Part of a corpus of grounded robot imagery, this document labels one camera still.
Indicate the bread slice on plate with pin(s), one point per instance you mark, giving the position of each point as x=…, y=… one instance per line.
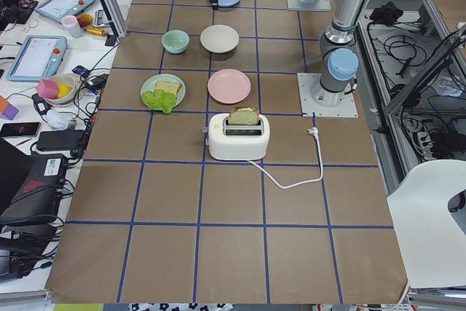
x=170, y=87

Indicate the orange handled screwdriver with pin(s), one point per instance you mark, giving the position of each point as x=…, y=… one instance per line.
x=96, y=31

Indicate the black laptop with red logo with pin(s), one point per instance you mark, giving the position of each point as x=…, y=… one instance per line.
x=31, y=187

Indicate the pink plate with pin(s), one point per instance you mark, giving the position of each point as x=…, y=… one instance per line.
x=229, y=86

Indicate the teach pendant tablet far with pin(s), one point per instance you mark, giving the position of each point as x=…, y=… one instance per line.
x=56, y=9

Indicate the green plate with sandwich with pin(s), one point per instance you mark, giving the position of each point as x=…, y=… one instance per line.
x=149, y=85

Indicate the cream white plate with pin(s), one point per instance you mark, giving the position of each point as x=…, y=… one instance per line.
x=219, y=39

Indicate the mint green bowl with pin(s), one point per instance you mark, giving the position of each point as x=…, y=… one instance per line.
x=175, y=41

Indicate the white toaster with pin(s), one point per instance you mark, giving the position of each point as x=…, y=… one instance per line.
x=237, y=142

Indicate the purple toy block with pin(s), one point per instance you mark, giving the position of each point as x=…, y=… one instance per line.
x=7, y=110

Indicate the black smartphone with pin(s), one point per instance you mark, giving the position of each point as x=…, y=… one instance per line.
x=20, y=129

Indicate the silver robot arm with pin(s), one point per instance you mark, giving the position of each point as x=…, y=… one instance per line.
x=341, y=63

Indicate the pink plastic cup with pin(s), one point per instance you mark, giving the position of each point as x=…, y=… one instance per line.
x=71, y=24

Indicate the bowl with toy fruit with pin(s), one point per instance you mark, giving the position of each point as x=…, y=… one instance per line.
x=59, y=89

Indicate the white chair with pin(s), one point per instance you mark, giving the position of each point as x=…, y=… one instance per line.
x=432, y=244

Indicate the toast slice in toaster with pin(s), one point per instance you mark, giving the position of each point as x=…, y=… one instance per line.
x=243, y=116

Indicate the green lettuce leaf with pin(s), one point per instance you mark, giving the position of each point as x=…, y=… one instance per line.
x=159, y=100

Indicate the teach pendant tablet near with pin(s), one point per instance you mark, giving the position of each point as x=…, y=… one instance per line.
x=39, y=58

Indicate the teach pendant tablet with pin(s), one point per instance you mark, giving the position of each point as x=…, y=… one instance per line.
x=39, y=58
x=56, y=9

